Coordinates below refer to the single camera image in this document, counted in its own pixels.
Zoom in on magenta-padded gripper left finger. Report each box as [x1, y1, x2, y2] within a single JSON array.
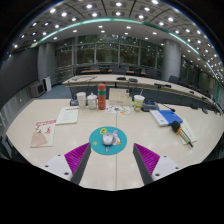
[[43, 142, 93, 186]]

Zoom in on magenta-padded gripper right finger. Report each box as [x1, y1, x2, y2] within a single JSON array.
[[132, 143, 183, 186]]

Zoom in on silver grey computer mouse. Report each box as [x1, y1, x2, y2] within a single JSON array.
[[101, 131, 115, 147]]

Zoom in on round teal printed mouse pad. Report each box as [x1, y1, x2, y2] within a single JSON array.
[[88, 125, 128, 156]]

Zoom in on red and white booklet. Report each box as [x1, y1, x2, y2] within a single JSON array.
[[29, 119, 58, 149]]

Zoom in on pale green paper booklet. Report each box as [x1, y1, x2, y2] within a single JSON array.
[[178, 118, 198, 146]]

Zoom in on blue and white book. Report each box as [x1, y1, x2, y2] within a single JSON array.
[[149, 109, 184, 128]]

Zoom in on white paper leaflet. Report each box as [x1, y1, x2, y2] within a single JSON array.
[[55, 106, 80, 126]]

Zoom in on dark desk microphone console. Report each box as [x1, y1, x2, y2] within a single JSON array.
[[141, 100, 177, 113]]

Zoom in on white green-print paper cup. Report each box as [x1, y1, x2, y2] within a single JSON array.
[[133, 94, 146, 113]]

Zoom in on plain white cup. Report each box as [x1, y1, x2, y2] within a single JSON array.
[[76, 91, 87, 110]]

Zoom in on white lidded mug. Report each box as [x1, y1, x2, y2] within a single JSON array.
[[86, 92, 99, 111]]

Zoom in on colourful printed sheet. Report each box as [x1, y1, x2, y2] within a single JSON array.
[[105, 104, 131, 116]]

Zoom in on red bottle with green band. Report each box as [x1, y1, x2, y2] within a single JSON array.
[[97, 83, 107, 111]]

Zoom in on white boxy floor appliance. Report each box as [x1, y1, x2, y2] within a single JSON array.
[[29, 81, 46, 99]]

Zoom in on white cardboard box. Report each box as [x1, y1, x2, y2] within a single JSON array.
[[108, 87, 133, 107]]

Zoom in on dark office chairs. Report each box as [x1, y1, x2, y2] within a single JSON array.
[[89, 64, 216, 103]]

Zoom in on long curved conference desk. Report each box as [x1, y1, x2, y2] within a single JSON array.
[[61, 73, 222, 114]]

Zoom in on ceiling spot lights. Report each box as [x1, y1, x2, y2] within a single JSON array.
[[13, 0, 223, 78]]

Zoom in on black microphone with orange ring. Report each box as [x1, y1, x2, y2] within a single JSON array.
[[170, 120, 194, 148]]

